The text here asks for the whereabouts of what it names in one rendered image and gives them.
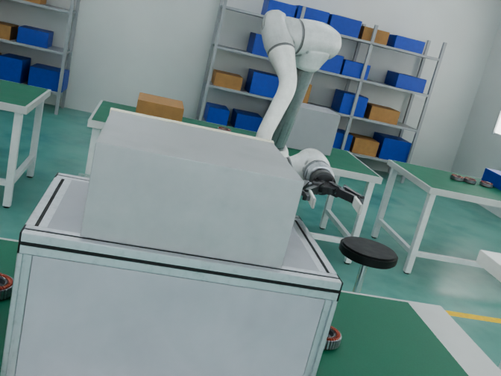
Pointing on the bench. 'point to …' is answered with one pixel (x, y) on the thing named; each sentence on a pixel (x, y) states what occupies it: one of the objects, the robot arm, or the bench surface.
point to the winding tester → (190, 190)
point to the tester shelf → (75, 191)
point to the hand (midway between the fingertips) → (336, 205)
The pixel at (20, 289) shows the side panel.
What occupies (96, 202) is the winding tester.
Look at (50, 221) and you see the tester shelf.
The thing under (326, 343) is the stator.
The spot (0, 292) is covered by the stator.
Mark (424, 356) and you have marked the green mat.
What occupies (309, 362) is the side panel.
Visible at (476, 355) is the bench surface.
